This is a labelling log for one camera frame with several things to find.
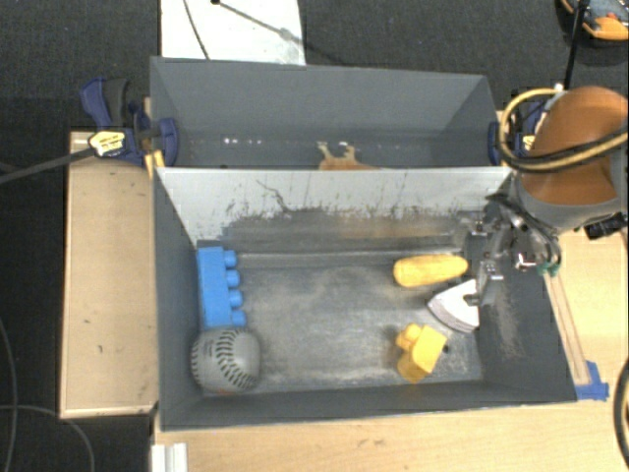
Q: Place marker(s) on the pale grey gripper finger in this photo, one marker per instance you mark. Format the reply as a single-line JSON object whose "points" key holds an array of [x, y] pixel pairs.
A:
{"points": [[490, 280], [473, 234]]}

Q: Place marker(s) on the white wedge-shaped piece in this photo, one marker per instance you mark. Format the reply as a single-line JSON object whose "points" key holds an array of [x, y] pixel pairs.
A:
{"points": [[454, 308]]}

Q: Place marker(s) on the yellow toy corn cob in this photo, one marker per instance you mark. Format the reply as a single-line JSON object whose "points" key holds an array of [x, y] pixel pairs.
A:
{"points": [[430, 270]]}

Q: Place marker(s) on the yellow toy brick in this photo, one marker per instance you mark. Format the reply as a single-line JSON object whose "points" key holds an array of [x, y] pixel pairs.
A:
{"points": [[422, 354]]}

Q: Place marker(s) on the brown toy animal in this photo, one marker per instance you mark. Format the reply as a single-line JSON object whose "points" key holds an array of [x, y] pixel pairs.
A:
{"points": [[344, 162]]}

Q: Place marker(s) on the grey metal bin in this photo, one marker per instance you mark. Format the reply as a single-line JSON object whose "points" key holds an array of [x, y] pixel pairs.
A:
{"points": [[344, 312]]}

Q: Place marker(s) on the blue toy brick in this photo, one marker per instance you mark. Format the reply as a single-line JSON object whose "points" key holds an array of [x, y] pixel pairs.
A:
{"points": [[213, 288]]}

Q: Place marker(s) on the grey ball with black stitching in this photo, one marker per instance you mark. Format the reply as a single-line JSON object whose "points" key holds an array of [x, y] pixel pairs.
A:
{"points": [[225, 361]]}

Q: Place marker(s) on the pale wood flat board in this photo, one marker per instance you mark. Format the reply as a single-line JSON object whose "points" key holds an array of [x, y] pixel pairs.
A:
{"points": [[108, 288]]}

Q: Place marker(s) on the black cylinder on white bracket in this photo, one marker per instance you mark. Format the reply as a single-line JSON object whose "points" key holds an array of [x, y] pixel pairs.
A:
{"points": [[607, 225]]}

